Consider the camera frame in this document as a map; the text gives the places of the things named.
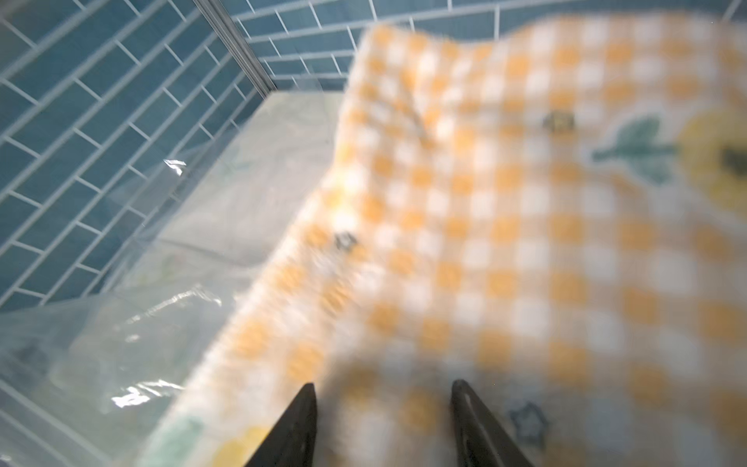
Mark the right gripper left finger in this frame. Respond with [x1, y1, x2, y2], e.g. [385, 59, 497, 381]
[244, 383, 318, 467]

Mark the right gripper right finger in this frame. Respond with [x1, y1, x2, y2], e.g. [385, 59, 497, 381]
[451, 379, 532, 467]

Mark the clear plastic vacuum bag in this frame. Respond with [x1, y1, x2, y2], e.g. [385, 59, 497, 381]
[1, 82, 342, 466]

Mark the orange checked flower blanket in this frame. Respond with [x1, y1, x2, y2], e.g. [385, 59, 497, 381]
[137, 14, 746, 466]

